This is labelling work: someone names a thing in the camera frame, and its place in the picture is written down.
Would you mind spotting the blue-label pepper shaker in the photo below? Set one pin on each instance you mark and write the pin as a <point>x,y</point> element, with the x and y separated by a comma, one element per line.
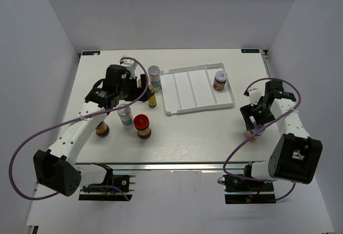
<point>154,74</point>
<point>125,115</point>

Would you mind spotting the red-lid chili sauce jar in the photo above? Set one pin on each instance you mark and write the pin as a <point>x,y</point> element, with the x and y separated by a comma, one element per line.
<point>142,125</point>

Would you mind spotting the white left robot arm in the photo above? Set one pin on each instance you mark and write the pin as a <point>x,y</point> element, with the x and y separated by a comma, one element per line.
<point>55,167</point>

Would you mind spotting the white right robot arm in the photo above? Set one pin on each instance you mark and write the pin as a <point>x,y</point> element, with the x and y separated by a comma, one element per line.
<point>296,155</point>

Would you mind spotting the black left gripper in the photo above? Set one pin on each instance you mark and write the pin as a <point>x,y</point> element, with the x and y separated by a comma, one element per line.
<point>139,92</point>

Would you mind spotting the white-lid chili sauce jar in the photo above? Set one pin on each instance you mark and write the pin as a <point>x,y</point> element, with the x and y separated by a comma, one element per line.
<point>220,79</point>

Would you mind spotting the black XDOF sticker right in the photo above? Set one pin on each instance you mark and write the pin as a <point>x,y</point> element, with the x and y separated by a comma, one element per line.
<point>247,50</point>

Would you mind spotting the black xdof sticker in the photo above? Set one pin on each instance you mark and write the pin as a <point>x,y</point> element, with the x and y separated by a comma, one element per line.
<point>247,50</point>
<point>90,53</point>

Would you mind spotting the white divided organizer tray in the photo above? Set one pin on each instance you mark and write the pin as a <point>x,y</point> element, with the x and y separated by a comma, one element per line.
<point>190,89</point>

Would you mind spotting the aluminium table frame rail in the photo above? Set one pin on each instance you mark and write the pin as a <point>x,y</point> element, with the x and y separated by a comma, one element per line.
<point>231,166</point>

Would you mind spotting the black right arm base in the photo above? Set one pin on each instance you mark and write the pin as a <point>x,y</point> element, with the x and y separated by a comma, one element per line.
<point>240,191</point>

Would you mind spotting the black XDOF sticker left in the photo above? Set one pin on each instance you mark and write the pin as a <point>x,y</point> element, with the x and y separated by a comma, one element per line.
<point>90,53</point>

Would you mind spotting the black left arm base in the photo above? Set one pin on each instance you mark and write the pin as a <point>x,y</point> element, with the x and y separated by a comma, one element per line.
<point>99,182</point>

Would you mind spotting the dark amber sauce jar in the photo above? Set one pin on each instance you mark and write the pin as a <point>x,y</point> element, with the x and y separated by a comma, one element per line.
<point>102,130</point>

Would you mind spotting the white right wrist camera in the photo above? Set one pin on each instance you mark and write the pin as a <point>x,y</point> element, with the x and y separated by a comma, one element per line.
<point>254,95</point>

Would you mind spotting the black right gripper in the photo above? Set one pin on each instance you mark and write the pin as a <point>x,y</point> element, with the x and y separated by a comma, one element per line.
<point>248,110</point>

